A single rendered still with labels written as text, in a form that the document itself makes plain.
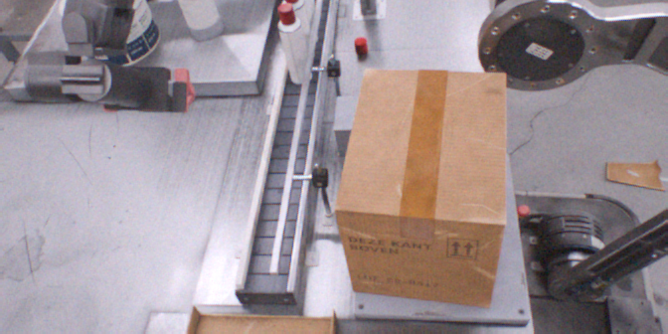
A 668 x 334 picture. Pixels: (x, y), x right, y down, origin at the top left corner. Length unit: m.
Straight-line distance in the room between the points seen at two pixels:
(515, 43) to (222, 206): 0.67
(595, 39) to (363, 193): 0.46
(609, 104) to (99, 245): 2.00
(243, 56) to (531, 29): 0.76
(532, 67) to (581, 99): 1.53
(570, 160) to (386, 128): 1.51
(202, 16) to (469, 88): 0.79
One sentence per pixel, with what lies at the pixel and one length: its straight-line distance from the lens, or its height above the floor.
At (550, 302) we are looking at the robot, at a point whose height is 0.24.
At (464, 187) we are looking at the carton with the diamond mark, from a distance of 0.85.
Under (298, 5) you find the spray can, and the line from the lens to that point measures 1.32.
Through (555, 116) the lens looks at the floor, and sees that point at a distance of 2.50.
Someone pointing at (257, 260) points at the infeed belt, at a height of 0.88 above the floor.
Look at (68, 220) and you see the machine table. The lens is 1.38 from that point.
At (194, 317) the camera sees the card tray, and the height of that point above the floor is 0.86.
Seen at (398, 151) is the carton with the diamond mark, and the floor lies 1.12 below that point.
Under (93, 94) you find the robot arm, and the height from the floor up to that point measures 1.31.
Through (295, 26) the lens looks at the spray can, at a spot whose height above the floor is 1.04.
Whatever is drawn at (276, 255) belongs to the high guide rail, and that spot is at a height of 0.96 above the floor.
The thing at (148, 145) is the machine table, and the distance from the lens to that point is 1.43.
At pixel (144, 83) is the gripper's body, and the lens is 0.88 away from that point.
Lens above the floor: 1.81
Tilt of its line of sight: 50 degrees down
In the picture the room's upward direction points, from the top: 11 degrees counter-clockwise
